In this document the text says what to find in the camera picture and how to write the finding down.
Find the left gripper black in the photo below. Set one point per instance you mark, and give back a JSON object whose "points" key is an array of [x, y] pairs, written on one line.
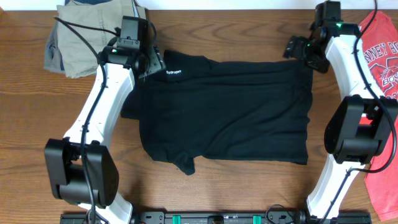
{"points": [[157, 61]]}

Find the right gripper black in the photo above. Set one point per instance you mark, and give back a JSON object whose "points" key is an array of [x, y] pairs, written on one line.
{"points": [[292, 48]]}

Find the black t-shirt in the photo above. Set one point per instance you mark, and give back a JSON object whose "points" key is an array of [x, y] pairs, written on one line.
{"points": [[241, 111]]}

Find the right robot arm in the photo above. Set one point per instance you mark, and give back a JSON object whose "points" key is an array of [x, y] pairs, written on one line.
{"points": [[360, 127]]}

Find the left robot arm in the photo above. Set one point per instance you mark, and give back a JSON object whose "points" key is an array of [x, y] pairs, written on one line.
{"points": [[80, 167]]}

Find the folded grey garment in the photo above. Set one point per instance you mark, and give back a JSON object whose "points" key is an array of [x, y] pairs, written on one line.
{"points": [[65, 52]]}

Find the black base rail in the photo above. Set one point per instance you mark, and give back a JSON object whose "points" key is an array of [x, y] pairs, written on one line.
{"points": [[272, 216]]}

